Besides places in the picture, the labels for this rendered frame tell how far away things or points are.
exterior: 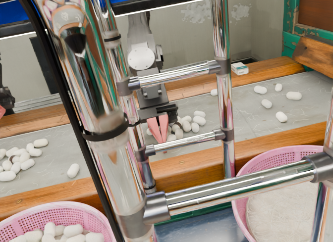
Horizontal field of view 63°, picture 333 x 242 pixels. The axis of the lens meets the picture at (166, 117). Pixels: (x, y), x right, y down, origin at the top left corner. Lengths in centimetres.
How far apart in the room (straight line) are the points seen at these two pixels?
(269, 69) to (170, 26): 189
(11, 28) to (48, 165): 32
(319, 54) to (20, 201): 78
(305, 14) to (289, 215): 66
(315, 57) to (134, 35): 49
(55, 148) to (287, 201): 55
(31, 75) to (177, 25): 145
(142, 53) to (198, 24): 223
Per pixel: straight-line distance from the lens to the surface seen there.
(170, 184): 53
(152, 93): 53
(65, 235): 53
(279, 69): 95
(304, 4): 99
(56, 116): 88
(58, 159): 71
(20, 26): 52
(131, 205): 17
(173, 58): 280
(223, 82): 42
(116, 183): 16
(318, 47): 85
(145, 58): 58
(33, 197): 59
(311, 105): 77
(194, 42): 282
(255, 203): 50
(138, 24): 72
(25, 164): 72
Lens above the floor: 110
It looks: 29 degrees down
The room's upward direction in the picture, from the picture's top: 10 degrees counter-clockwise
